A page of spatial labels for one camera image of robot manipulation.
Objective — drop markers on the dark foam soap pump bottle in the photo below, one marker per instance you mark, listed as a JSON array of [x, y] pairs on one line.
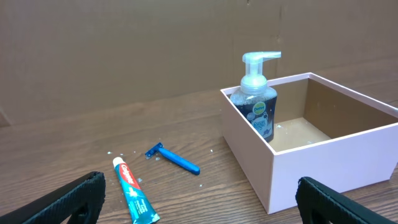
[[255, 99]]

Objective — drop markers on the pink cardboard box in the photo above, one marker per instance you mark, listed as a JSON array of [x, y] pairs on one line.
[[326, 131]]

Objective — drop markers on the Colgate toothpaste tube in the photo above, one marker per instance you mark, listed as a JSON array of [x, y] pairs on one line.
[[139, 206]]

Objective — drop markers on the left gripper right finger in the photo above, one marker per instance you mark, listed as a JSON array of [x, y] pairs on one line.
[[319, 204]]

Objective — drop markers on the blue disposable razor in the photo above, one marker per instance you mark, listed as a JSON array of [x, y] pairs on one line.
[[187, 165]]

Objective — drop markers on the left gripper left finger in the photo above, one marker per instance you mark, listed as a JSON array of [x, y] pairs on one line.
[[79, 201]]

